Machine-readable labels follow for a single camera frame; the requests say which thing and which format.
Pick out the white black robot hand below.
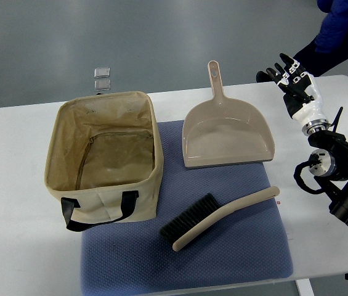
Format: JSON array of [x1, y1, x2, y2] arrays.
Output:
[[256, 53, 330, 136]]

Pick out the pink hand broom black bristles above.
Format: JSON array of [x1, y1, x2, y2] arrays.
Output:
[[159, 186, 280, 252]]

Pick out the yellow fabric storage bag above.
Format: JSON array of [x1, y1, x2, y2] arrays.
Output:
[[44, 91, 164, 232]]

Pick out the person in blue jacket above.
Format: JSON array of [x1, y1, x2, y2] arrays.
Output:
[[294, 1, 348, 77]]

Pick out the pink plastic dustpan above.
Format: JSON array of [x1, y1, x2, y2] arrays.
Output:
[[182, 60, 275, 168]]

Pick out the upper clear floor plate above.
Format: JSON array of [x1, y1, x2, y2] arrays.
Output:
[[94, 67, 110, 78]]

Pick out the blue textured cushion mat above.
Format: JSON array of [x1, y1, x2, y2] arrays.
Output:
[[81, 121, 293, 295]]

